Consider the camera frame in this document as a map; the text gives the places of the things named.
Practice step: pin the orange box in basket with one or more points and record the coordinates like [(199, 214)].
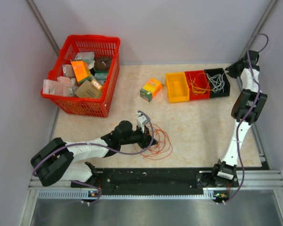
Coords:
[(82, 72)]

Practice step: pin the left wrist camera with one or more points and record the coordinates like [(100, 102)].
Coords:
[(142, 121)]

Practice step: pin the black plastic bin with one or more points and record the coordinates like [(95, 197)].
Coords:
[(218, 82)]

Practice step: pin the grey cable duct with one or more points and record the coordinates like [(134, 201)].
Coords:
[(87, 195)]

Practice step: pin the brown cardboard box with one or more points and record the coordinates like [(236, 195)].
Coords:
[(88, 90)]

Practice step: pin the brown round tape roll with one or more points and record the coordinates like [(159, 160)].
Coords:
[(103, 63)]

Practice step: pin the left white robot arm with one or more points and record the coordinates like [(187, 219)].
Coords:
[(60, 160)]

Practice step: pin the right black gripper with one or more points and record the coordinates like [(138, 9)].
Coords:
[(230, 69)]

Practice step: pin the teal white box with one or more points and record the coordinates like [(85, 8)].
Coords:
[(85, 56)]

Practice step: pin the red plastic bin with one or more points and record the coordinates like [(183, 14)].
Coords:
[(198, 85)]

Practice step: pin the orange green sponge pack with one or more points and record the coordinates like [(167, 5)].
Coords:
[(151, 89)]

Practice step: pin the yellow plastic bin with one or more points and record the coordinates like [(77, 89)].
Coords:
[(177, 87)]

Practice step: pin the pink clear box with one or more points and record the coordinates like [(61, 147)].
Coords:
[(51, 87)]

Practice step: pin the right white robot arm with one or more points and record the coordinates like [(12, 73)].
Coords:
[(245, 111)]

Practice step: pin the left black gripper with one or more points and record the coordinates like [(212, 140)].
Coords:
[(145, 138)]

